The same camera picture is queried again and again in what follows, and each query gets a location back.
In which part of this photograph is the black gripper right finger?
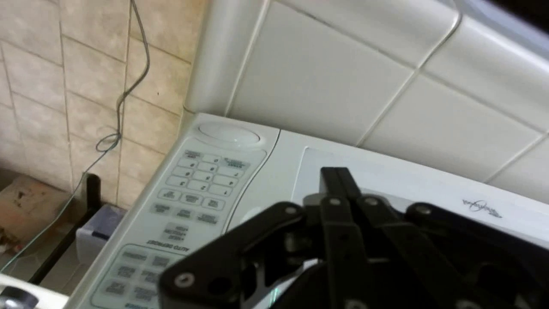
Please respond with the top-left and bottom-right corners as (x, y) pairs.
(321, 167), (549, 309)

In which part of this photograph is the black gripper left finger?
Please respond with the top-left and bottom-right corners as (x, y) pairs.
(158, 203), (310, 309)

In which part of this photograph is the white microwave oven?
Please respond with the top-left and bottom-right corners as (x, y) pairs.
(65, 114), (549, 309)

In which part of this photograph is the white blue plastic box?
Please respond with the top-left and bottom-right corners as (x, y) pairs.
(75, 205), (125, 265)

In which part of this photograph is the brown cardboard box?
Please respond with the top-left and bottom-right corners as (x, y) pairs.
(0, 178), (70, 274)

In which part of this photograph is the grey floor cable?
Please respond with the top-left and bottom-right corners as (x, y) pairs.
(0, 0), (153, 277)

